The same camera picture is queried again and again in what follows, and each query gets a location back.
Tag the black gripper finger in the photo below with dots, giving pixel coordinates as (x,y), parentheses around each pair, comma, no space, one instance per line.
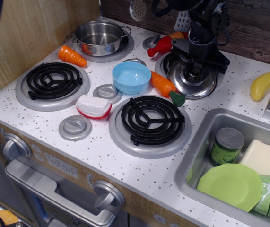
(188,64)
(204,70)

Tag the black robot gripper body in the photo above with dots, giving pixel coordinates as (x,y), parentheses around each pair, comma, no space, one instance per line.
(203,53)

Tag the steel pot lid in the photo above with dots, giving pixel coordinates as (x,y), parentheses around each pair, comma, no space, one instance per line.
(187,87)

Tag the orange toy carrot green stem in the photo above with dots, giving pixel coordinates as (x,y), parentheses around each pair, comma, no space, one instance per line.
(166,89)

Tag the light blue plastic bowl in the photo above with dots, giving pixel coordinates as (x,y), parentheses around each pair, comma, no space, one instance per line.
(131,77)

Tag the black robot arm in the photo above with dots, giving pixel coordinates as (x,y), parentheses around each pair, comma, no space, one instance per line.
(208,18)

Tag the small steel pot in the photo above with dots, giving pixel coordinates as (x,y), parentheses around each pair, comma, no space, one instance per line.
(100,37)

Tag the back right black burner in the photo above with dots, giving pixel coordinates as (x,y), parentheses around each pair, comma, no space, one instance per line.
(164,63)

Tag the black burner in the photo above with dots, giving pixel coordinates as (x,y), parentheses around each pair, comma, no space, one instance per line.
(164,63)
(149,127)
(52,86)

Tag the red toy ketchup bottle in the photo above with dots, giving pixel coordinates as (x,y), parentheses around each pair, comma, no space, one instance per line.
(164,44)

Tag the grey toy spatula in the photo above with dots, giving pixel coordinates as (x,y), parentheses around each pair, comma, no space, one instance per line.
(183,22)

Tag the grey stove knob back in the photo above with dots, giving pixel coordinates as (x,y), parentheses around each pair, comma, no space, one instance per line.
(151,42)

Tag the grey stove knob behind bowl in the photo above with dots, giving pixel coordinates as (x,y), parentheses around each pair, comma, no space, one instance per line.
(136,60)

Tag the back left grey burner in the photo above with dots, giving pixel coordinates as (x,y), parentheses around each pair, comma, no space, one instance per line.
(124,49)

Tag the yellow toy banana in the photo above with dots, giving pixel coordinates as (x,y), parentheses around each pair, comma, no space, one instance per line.
(259,86)

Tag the silver perforated toy ladle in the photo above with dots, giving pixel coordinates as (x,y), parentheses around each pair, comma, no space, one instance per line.
(138,10)

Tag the green toy tin can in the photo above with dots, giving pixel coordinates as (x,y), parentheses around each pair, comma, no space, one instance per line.
(227,146)

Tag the front right black burner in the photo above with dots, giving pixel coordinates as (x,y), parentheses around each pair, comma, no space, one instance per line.
(149,127)

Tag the grey stove knob middle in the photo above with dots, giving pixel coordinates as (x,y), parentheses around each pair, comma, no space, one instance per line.
(108,92)

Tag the silver toy sink basin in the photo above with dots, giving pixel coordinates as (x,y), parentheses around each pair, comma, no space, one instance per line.
(211,211)

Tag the red white toy radish slice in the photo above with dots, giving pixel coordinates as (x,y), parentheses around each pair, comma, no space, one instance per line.
(93,107)

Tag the cream toy cutting board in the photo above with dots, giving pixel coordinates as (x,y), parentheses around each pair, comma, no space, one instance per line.
(257,157)

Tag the green plastic plate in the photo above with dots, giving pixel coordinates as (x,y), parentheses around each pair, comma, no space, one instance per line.
(234,184)

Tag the orange carrot tip piece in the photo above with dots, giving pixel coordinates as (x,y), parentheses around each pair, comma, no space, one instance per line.
(67,54)

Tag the green toy cabbage half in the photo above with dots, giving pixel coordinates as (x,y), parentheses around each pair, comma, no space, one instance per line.
(262,207)

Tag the grey stove knob front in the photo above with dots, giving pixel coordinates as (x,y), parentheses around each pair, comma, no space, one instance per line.
(75,128)

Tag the front left black burner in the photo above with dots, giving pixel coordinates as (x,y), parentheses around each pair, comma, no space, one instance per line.
(52,86)

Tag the grey oven dial right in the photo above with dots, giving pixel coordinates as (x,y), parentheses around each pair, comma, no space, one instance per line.
(107,195)

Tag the grey oven dial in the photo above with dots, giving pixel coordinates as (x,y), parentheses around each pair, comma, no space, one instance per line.
(15,147)
(107,195)

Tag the grey oven dial left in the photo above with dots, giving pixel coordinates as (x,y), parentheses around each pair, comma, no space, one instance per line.
(15,147)

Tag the orange toy on floor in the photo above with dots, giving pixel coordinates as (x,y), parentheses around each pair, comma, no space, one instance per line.
(8,217)

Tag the grey oven door handle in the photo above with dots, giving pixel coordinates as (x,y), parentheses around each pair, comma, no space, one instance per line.
(45,188)

